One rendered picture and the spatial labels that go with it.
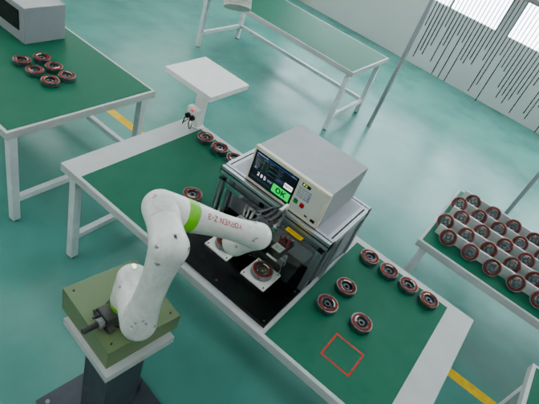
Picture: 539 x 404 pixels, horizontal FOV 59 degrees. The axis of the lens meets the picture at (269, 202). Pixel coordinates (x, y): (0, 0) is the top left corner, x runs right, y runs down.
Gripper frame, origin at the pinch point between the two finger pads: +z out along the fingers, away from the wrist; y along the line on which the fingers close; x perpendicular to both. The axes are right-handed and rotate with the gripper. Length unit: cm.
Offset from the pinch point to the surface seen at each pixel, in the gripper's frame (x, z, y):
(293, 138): 14.0, 32.2, -22.5
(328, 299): -41, 13, 36
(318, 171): 13.8, 20.5, 1.0
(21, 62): -39, 8, -212
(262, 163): 7.2, 9.7, -22.7
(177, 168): -43, 23, -81
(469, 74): -87, 637, -46
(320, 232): -6.5, 9.8, 17.7
